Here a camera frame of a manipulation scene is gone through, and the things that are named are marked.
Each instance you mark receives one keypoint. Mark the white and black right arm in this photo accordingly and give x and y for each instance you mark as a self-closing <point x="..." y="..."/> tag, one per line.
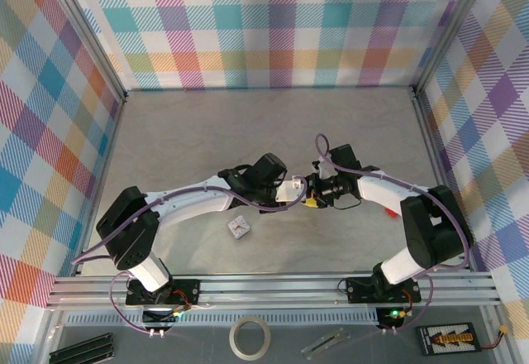
<point x="434" y="231"/>

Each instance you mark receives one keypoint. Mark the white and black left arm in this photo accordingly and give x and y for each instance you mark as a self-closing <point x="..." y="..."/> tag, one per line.
<point x="194" y="202"/>

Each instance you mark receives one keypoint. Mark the small white square clock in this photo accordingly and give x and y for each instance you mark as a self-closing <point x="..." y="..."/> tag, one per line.
<point x="239" y="226"/>

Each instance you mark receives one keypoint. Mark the small black controller board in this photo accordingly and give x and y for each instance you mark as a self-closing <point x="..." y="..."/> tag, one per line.
<point x="392" y="316"/>
<point x="161" y="317"/>

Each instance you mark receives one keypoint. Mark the roll of clear tape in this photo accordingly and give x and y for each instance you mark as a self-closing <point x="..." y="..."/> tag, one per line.
<point x="232" y="337"/>

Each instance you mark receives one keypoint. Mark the black charger board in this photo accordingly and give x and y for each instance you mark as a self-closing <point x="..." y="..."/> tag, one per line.
<point x="448" y="339"/>

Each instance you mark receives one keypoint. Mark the black bars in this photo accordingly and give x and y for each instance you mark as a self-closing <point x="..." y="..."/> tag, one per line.
<point x="82" y="349"/>

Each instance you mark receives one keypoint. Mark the aluminium right side rail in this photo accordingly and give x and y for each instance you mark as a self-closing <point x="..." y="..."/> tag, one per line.
<point x="434" y="153"/>

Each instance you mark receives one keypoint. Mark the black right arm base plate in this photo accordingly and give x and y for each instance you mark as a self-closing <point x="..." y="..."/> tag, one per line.
<point x="359" y="291"/>

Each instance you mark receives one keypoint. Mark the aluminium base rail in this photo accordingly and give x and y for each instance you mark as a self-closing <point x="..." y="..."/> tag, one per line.
<point x="268" y="289"/>

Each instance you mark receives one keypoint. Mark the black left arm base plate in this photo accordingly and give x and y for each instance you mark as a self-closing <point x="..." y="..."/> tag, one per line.
<point x="188" y="291"/>

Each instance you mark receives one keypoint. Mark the aluminium left side rail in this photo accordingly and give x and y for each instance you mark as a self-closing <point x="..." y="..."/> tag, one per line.
<point x="111" y="140"/>

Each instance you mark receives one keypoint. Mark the aluminium right corner post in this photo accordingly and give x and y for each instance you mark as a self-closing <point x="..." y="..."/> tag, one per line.
<point x="450" y="29"/>

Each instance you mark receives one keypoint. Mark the aluminium corner post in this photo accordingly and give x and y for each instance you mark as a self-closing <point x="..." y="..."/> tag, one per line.
<point x="84" y="29"/>
<point x="450" y="29"/>

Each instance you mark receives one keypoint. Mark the aluminium left corner post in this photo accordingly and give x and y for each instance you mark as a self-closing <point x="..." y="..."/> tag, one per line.
<point x="84" y="29"/>

